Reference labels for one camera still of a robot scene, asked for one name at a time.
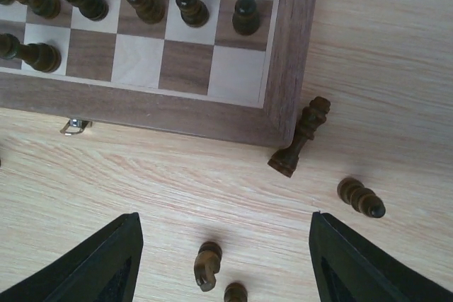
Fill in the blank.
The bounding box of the wooden chess board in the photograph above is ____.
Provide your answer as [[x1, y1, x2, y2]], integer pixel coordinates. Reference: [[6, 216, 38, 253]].
[[1, 0, 316, 147]]

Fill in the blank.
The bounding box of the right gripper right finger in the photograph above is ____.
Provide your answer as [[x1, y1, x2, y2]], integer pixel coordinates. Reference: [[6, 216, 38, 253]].
[[309, 212, 452, 302]]

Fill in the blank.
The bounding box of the tall dark piece by board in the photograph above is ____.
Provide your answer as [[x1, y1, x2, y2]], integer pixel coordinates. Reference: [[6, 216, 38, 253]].
[[268, 96, 331, 178]]

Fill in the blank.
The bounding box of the dark piece low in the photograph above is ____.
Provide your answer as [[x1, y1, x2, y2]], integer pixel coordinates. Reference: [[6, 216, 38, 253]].
[[224, 282, 248, 302], [337, 177, 386, 219]]

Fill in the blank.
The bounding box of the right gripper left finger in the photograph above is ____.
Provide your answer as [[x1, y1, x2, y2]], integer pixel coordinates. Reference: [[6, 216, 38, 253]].
[[1, 212, 144, 301]]

